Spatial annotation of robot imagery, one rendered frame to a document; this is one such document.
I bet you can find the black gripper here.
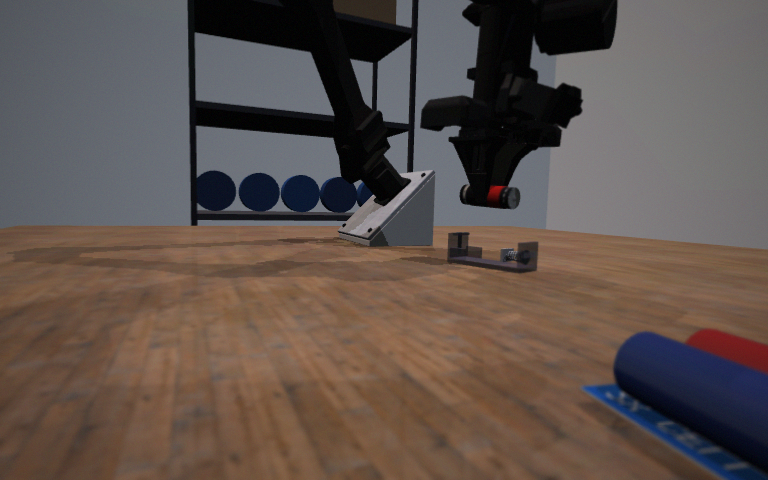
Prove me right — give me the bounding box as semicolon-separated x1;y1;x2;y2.
420;52;562;204

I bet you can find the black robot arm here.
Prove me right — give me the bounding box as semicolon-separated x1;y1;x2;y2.
279;0;617;206

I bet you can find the black and red battery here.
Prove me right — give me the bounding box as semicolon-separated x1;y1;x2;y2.
460;185;520;209

